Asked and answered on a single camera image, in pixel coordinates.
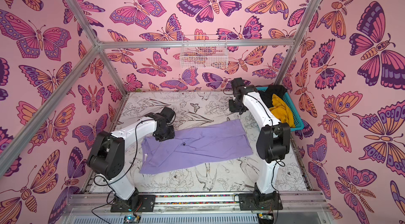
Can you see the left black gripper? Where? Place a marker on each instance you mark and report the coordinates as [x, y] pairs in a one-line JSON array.
[[160, 137]]

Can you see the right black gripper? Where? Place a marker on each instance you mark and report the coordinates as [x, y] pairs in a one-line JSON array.
[[236, 107]]

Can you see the lavender purple t-shirt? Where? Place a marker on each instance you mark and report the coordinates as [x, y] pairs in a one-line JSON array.
[[194, 146]]

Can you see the teal plastic laundry basket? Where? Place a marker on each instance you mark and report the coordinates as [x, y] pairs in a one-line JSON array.
[[299, 125]]

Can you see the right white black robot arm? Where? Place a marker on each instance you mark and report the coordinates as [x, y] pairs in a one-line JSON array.
[[273, 142]]

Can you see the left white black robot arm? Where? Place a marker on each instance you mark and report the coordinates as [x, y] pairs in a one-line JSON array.
[[107, 156]]

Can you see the black t-shirt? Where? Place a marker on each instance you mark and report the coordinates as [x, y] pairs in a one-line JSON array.
[[267, 95]]

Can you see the mustard yellow t-shirt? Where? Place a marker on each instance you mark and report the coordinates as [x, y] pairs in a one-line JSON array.
[[281, 111]]

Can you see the white wire wall basket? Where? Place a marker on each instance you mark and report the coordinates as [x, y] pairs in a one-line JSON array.
[[206, 56]]

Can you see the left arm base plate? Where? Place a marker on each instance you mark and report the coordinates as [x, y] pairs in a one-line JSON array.
[[136, 203]]

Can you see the aluminium frame horizontal bar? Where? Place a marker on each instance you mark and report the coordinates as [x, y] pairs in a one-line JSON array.
[[195, 43]]

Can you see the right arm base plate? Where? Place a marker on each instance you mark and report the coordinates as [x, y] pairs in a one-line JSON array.
[[258, 201]]

